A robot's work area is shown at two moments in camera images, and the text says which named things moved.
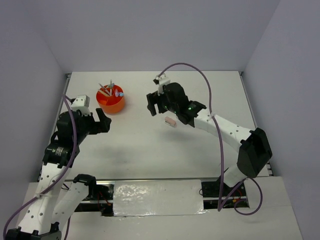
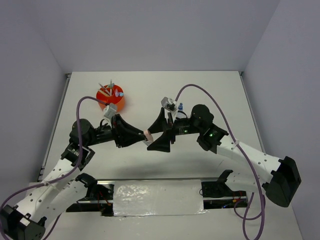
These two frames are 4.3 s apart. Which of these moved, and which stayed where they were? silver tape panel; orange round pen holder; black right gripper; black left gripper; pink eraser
Moved: black right gripper; pink eraser; black left gripper
Stayed: silver tape panel; orange round pen holder
